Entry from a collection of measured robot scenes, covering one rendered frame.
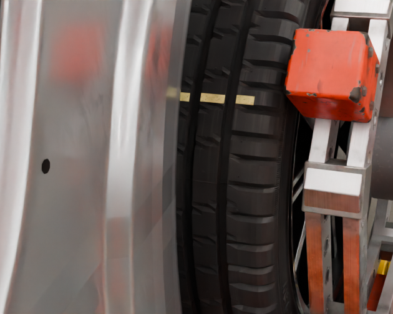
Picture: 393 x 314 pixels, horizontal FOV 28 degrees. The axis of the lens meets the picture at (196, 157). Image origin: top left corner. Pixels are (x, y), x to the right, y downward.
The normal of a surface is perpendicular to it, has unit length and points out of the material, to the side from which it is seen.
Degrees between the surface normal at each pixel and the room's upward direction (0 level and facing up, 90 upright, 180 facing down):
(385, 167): 79
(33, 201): 90
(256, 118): 54
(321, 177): 45
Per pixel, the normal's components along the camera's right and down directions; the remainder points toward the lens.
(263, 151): 0.00, 0.08
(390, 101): -0.38, 0.53
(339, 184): -0.35, -0.22
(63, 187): 0.92, 0.11
